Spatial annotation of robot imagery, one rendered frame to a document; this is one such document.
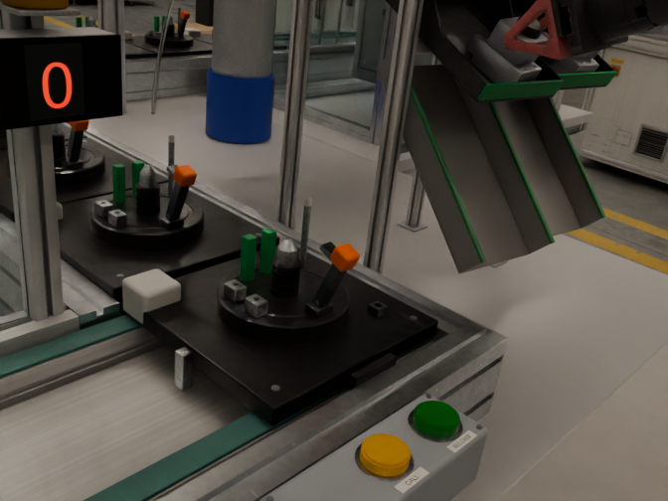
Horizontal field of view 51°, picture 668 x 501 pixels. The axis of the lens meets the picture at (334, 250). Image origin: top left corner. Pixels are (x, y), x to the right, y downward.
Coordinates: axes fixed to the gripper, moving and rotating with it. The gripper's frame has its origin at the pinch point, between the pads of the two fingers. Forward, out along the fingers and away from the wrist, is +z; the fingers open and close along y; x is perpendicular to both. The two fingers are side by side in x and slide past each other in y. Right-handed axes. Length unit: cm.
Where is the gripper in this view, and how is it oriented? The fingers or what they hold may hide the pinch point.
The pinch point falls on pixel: (522, 38)
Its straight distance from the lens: 82.8
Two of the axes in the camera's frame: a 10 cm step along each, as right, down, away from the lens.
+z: -6.6, 0.4, 7.5
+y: -7.1, 2.9, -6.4
